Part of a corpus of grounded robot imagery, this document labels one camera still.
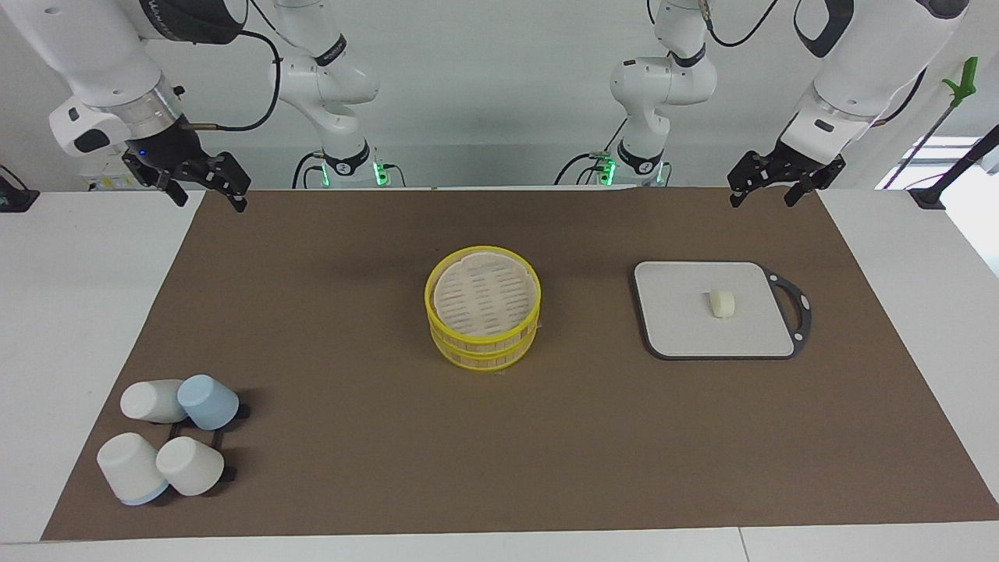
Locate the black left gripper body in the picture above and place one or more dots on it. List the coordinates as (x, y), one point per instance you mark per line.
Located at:
(780, 165)

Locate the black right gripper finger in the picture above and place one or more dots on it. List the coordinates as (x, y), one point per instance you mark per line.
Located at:
(239, 198)
(175, 192)

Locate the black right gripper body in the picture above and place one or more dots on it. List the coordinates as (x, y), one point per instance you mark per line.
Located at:
(183, 156)

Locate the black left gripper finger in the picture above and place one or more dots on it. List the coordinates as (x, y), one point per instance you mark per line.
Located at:
(798, 193)
(737, 197)

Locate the white steamed bun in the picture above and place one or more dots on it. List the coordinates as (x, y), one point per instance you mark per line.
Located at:
(723, 304)

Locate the beige perforated steamer liner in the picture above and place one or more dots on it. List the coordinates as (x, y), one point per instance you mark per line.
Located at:
(484, 293)

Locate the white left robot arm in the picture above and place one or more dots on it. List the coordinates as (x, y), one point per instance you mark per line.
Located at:
(874, 47)

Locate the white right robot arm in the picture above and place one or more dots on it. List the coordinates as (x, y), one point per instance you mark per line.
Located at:
(94, 55)

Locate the yellow bamboo steamer basket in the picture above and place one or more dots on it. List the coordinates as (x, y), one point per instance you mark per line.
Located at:
(484, 350)

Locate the white socket box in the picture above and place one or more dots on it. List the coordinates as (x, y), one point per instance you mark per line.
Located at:
(105, 181)

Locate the black stand pole with clamp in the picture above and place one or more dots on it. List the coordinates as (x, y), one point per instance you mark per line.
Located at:
(929, 197)

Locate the grey cutting board dark rim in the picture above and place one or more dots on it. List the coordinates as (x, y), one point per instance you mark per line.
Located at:
(702, 328)

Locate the black table clamp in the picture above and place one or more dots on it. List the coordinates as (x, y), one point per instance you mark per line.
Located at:
(15, 199)

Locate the thin rod with green clip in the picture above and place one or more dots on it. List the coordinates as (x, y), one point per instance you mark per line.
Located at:
(966, 78)

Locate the light blue cup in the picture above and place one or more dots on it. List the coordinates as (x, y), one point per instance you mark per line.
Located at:
(209, 402)

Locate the white cup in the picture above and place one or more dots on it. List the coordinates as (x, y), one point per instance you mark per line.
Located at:
(190, 466)
(148, 401)
(129, 467)

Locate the black cup rack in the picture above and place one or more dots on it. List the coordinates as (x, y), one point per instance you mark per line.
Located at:
(234, 473)

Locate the brown table mat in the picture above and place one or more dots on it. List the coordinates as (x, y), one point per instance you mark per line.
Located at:
(499, 453)

